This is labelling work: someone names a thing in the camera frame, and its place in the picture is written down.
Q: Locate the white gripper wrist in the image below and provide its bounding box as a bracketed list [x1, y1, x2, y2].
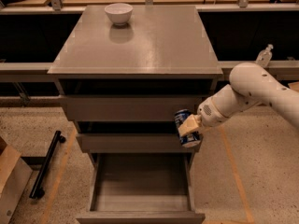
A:
[178, 96, 232, 137]

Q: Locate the blue pepsi can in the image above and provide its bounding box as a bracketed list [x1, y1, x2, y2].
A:
[174, 109, 201, 147]

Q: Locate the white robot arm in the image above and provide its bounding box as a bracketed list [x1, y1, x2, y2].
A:
[178, 63, 299, 136]

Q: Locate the grey drawer cabinet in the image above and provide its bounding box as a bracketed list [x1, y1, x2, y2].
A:
[47, 5, 224, 224]

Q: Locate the open bottom drawer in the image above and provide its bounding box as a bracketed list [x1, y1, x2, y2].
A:
[76, 153, 205, 224]

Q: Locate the grey middle drawer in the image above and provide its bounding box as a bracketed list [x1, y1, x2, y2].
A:
[77, 133, 201, 153]

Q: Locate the grey drawer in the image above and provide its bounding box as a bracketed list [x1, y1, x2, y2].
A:
[77, 133, 201, 153]
[59, 95, 204, 122]

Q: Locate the grey top drawer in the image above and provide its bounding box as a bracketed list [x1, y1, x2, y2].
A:
[59, 95, 204, 122]

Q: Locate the clear sanitizer pump bottle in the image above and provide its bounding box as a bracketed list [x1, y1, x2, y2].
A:
[255, 44, 274, 67]

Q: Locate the white ceramic bowl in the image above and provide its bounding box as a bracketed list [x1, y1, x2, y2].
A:
[105, 3, 133, 25]

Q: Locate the black metal bar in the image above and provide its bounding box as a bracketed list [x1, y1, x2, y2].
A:
[29, 131, 65, 199]

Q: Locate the cardboard box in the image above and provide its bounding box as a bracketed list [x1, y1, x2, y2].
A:
[0, 137, 32, 224]

